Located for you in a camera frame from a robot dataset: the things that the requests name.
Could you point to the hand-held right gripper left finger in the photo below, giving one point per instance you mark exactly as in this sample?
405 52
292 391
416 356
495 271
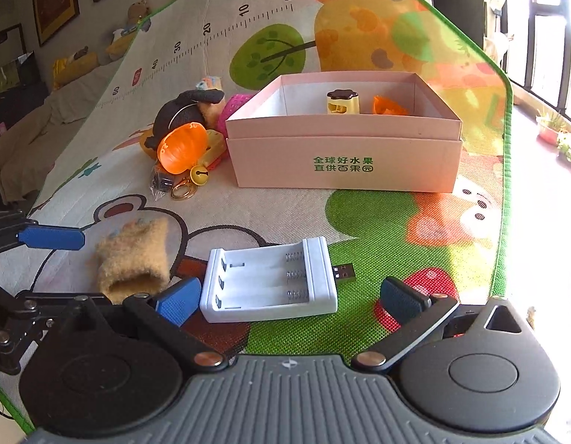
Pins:
179 303

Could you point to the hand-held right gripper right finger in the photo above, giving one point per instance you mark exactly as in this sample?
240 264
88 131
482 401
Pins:
401 298

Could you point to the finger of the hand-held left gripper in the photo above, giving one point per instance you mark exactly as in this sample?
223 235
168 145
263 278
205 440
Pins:
36 305
49 238

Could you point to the tan fuzzy glove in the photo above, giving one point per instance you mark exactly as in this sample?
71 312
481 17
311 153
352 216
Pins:
128 254

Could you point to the white battery charger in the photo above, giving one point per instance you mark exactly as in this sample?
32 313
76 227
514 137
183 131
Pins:
267 307

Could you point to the small clear plastic bag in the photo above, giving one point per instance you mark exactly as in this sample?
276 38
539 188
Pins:
161 182

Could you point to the pink cardboard box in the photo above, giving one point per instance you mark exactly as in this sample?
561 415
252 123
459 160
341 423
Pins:
341 166

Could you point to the black plush toy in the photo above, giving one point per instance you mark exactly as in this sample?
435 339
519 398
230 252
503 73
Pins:
179 111

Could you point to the pink plastic basket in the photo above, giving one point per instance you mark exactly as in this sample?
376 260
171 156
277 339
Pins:
232 104

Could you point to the grey bed sheet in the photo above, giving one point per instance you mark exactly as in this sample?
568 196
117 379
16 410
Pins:
26 148

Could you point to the yellow and white plush toy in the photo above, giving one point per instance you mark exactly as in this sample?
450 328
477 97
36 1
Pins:
119 44

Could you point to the potted plant in pink pot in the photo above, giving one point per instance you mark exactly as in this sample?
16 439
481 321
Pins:
549 132

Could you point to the brown plush toy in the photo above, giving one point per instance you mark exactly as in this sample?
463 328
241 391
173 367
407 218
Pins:
137 11

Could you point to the colourful cartoon play mat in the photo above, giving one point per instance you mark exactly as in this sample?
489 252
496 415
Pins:
267 55

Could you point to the red framed wall picture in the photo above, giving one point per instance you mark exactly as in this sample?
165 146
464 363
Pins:
54 0

